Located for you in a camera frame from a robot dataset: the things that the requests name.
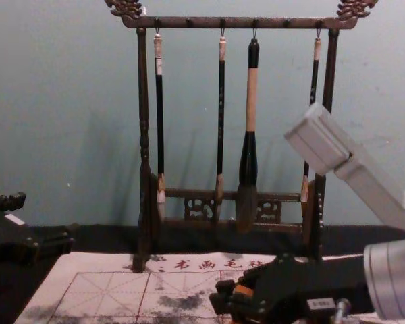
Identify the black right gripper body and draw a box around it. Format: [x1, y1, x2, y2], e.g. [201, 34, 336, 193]
[245, 252, 376, 324]

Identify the dark carved wooden brush rack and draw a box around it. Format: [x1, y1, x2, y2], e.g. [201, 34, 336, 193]
[104, 0, 379, 274]

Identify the black table cloth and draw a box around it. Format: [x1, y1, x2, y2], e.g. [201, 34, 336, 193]
[0, 222, 405, 324]

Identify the black brush with white cap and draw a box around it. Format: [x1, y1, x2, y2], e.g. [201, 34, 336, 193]
[153, 28, 167, 223]

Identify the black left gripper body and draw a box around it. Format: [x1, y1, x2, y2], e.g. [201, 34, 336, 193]
[0, 202, 42, 268]

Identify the white felt mat red grid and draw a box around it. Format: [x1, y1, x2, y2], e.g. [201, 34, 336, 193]
[15, 251, 371, 324]

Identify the thin black calligraphy brush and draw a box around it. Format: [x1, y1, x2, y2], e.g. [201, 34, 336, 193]
[214, 28, 229, 220]
[300, 28, 323, 204]

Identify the thin cable with silver plug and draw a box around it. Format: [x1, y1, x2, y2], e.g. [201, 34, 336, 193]
[333, 298, 351, 324]

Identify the thick tan and black brush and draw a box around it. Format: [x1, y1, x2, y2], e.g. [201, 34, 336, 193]
[236, 28, 260, 234]

